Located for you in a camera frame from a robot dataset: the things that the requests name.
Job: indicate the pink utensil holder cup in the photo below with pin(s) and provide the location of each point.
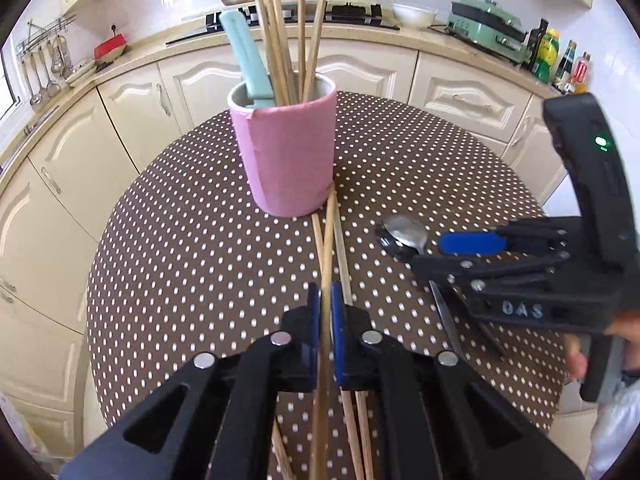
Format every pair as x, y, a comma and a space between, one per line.
285, 160

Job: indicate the green yellow bottle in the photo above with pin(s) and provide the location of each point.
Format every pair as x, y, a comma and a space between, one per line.
546, 60

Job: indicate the single wooden chopstick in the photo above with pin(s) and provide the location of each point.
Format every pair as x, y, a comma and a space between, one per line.
326, 260

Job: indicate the dark oil bottle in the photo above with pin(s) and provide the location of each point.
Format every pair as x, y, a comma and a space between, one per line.
537, 42

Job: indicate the brown polka dot tablecloth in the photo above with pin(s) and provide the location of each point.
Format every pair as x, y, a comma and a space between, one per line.
190, 260

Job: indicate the stacked white dishes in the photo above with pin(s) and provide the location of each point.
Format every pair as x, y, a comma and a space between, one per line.
80, 72

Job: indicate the hanging metal skimmer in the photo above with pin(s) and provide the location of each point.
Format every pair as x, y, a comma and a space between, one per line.
60, 62

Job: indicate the dark sauce bottle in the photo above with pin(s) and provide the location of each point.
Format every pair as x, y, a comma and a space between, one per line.
564, 65

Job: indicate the red container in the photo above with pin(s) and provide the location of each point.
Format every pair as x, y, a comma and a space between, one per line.
110, 49

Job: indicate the hanging metal ladle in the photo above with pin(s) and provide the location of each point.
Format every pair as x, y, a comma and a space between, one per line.
34, 97
52, 87

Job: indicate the bundle of wooden chopsticks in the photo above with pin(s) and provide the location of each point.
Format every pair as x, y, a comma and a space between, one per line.
272, 35

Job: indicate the light blue sheathed knife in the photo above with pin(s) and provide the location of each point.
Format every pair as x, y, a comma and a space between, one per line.
250, 60

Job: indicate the wall utensil rack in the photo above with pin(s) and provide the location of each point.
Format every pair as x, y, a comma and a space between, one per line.
45, 35

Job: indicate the black gas stove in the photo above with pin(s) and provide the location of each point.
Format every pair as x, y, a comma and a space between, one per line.
360, 14

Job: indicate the white bowl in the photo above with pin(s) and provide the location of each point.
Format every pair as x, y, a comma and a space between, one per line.
414, 16

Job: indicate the person's right hand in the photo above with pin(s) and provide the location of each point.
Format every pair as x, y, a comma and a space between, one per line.
575, 360

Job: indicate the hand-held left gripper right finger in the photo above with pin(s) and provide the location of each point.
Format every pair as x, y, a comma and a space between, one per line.
336, 330

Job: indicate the light crinkled fabric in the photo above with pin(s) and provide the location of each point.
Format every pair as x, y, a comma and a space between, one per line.
617, 425

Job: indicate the green electric cooker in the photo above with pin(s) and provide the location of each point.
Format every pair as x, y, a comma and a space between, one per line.
485, 27

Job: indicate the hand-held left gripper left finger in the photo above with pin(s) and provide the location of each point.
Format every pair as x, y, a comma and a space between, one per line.
314, 320

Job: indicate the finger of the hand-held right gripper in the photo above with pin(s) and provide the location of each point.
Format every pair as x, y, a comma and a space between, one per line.
470, 243
450, 265

